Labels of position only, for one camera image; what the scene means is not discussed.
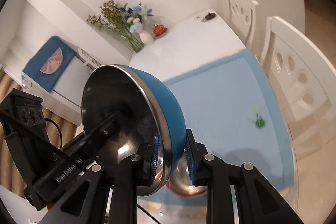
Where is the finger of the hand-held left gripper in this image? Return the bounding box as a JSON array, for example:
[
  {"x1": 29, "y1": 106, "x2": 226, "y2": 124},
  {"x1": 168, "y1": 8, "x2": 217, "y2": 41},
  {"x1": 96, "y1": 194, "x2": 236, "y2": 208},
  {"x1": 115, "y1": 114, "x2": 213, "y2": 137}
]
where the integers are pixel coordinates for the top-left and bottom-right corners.
[{"x1": 62, "y1": 111, "x2": 120, "y2": 154}]

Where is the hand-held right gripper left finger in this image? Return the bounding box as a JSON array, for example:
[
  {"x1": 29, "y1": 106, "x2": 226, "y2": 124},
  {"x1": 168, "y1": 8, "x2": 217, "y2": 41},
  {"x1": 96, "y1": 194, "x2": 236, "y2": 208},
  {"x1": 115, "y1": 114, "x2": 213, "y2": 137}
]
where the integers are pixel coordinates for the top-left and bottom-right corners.
[{"x1": 39, "y1": 135, "x2": 161, "y2": 224}]

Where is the red lidded teacup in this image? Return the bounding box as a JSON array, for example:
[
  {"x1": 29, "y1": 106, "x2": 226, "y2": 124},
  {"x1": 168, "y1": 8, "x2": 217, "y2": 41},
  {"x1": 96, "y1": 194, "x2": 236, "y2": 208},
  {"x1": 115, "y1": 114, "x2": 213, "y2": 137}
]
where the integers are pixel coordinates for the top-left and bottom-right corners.
[{"x1": 153, "y1": 25, "x2": 166, "y2": 37}]

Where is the glass vase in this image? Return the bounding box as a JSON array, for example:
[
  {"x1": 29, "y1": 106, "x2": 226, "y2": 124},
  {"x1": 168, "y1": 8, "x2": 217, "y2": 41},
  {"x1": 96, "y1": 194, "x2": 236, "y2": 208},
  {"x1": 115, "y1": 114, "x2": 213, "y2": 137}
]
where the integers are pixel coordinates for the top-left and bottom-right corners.
[{"x1": 123, "y1": 28, "x2": 145, "y2": 53}]

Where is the striped curtain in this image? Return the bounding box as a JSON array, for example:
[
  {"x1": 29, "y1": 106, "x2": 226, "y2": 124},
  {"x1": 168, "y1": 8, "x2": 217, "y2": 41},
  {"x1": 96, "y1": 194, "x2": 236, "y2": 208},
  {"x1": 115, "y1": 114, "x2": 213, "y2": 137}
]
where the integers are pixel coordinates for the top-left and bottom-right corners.
[{"x1": 0, "y1": 67, "x2": 82, "y2": 198}]

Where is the blue cloth cover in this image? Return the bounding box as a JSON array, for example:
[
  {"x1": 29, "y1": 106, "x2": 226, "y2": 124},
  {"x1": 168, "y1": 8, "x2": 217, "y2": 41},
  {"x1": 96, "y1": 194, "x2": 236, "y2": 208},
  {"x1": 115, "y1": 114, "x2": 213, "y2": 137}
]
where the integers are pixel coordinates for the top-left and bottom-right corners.
[{"x1": 22, "y1": 35, "x2": 76, "y2": 93}]

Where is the small green object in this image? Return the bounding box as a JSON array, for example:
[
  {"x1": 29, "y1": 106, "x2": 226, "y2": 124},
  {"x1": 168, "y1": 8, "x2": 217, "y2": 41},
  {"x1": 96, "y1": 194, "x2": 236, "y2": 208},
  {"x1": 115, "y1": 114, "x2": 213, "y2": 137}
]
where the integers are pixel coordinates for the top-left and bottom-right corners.
[{"x1": 252, "y1": 106, "x2": 266, "y2": 129}]

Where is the blue steel bowl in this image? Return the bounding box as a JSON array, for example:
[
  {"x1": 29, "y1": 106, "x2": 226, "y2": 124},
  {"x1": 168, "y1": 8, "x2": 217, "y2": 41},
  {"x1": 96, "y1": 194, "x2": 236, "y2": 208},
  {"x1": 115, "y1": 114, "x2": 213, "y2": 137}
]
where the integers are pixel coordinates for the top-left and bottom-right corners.
[{"x1": 81, "y1": 64, "x2": 187, "y2": 197}]

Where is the white refrigerator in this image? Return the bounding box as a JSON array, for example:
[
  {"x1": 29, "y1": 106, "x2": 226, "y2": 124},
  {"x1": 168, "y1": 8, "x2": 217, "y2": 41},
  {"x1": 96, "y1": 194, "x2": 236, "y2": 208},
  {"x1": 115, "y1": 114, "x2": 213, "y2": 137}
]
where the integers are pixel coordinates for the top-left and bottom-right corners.
[{"x1": 21, "y1": 48, "x2": 105, "y2": 109}]

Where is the white chair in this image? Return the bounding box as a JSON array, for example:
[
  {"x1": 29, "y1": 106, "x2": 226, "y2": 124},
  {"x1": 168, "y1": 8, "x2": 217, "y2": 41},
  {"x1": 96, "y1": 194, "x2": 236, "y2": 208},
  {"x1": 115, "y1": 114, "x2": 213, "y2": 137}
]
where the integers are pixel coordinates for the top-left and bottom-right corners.
[
  {"x1": 226, "y1": 0, "x2": 259, "y2": 49},
  {"x1": 259, "y1": 16, "x2": 334, "y2": 135}
]

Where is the blue flower bouquet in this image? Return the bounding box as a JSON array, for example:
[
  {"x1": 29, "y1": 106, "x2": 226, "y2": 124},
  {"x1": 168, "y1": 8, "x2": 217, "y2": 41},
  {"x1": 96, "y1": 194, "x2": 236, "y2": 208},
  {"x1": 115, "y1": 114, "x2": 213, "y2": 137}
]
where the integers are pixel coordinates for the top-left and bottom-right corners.
[{"x1": 118, "y1": 3, "x2": 155, "y2": 33}]

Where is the dried flower bunch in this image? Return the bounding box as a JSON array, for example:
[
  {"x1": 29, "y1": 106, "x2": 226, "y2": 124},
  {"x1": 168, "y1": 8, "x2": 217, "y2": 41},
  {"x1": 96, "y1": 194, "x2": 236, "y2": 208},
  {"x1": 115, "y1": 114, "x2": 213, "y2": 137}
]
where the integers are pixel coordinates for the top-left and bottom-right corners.
[{"x1": 87, "y1": 0, "x2": 126, "y2": 39}]

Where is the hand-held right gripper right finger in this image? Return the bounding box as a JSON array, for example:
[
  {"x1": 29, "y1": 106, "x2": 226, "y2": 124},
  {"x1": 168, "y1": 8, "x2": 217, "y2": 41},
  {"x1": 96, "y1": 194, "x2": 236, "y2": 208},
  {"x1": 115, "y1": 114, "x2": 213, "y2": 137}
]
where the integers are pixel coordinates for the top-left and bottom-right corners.
[{"x1": 185, "y1": 129, "x2": 305, "y2": 224}]

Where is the blue placemat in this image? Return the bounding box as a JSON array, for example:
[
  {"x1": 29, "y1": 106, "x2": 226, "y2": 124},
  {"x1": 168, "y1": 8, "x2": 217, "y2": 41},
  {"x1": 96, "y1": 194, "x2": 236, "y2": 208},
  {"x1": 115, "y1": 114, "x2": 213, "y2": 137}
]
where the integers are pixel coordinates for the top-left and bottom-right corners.
[{"x1": 136, "y1": 49, "x2": 294, "y2": 206}]

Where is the white power strip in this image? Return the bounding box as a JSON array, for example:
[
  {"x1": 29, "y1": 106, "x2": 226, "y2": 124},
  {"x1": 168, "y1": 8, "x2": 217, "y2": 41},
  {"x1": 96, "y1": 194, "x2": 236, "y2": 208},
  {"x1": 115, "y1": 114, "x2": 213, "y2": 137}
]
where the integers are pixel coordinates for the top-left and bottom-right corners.
[{"x1": 78, "y1": 48, "x2": 102, "y2": 67}]

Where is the black cable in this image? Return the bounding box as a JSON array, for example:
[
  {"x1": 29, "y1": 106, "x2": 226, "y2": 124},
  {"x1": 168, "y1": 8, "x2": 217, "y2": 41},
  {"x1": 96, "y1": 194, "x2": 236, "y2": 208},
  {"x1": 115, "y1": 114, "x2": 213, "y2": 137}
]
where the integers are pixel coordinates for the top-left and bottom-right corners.
[
  {"x1": 0, "y1": 109, "x2": 82, "y2": 164},
  {"x1": 136, "y1": 203, "x2": 159, "y2": 224}
]

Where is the white ribbed vase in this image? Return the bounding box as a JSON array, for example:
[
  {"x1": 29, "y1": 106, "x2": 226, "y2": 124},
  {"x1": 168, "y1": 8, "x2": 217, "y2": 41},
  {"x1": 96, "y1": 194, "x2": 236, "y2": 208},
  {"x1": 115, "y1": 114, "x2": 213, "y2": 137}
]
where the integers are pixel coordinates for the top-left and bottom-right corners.
[{"x1": 139, "y1": 30, "x2": 156, "y2": 45}]

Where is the pink steel bowl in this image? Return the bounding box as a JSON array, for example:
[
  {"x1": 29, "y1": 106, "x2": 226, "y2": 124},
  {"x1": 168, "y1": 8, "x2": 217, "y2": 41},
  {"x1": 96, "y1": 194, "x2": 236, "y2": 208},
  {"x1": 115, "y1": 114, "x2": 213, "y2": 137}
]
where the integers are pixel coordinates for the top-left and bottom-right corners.
[{"x1": 168, "y1": 158, "x2": 209, "y2": 197}]

